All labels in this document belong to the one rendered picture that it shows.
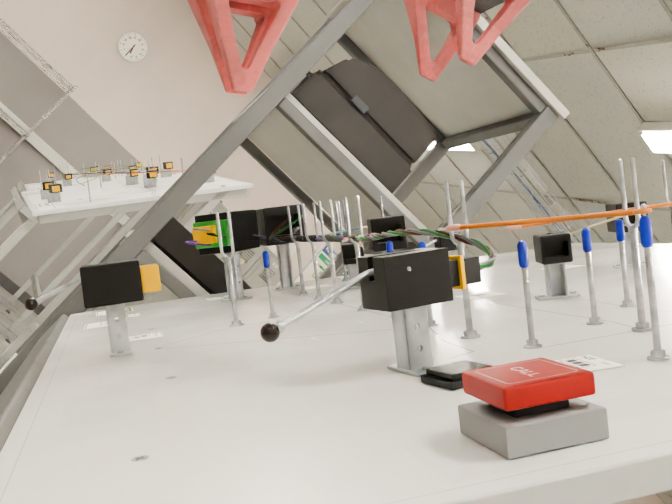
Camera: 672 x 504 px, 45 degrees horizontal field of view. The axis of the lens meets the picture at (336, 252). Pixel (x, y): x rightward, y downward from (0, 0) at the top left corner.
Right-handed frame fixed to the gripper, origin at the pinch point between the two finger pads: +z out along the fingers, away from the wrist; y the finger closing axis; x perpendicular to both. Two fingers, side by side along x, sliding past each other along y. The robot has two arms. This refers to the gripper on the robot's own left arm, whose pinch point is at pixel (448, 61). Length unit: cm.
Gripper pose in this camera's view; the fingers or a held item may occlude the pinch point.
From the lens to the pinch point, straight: 65.0
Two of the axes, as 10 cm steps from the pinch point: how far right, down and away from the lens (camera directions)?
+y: -4.3, 0.2, 9.0
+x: -8.6, -3.0, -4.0
